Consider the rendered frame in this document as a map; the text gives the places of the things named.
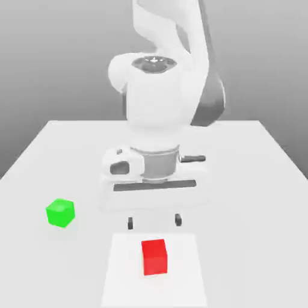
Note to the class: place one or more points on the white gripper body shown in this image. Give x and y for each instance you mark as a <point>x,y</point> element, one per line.
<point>154,196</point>

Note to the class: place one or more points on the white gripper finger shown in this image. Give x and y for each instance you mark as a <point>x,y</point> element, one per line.
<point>178,219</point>
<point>130,222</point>

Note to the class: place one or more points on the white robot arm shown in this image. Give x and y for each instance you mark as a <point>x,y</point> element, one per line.
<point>154,103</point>

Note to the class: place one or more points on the small red cube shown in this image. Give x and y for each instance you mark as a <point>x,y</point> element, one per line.
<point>154,257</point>

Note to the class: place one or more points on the small green cube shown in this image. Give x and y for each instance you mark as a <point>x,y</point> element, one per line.
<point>60,213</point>

